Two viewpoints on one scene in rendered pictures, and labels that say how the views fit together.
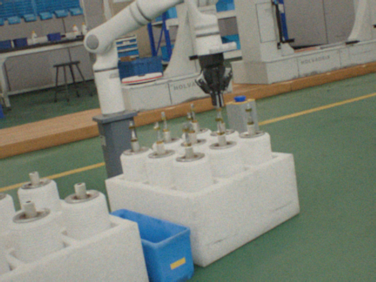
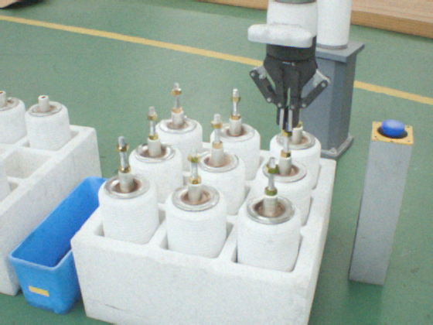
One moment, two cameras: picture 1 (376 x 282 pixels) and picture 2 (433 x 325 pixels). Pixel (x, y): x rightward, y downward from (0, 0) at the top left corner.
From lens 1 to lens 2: 1.20 m
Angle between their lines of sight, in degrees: 56
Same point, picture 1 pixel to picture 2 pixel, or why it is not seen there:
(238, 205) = (155, 290)
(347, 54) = not seen: outside the picture
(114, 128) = not seen: hidden behind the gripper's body
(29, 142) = (391, 19)
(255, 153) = (242, 241)
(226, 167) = (170, 231)
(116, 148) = (305, 90)
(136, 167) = not seen: hidden behind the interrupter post
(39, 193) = (28, 122)
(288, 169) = (284, 302)
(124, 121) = (326, 61)
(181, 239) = (42, 273)
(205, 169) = (117, 216)
